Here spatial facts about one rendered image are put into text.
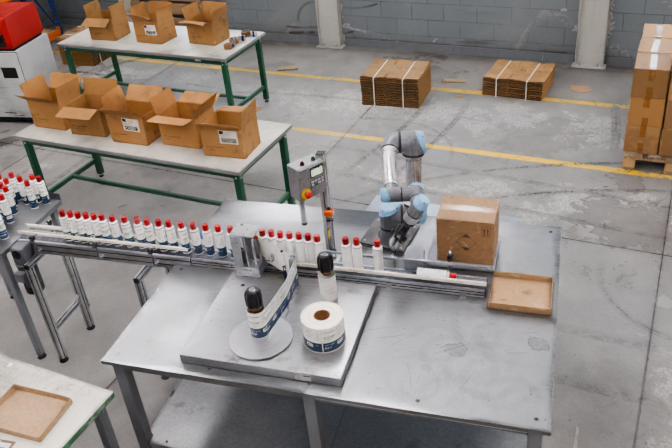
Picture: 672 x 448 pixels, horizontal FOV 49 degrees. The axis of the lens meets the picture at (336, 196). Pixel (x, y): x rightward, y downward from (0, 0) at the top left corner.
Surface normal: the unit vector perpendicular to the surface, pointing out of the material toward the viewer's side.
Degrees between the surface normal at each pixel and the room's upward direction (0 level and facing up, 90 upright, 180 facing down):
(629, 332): 0
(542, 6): 90
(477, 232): 90
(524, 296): 0
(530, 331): 0
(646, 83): 90
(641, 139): 90
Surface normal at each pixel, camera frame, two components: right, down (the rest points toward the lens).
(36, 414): -0.09, -0.85
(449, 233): -0.29, 0.52
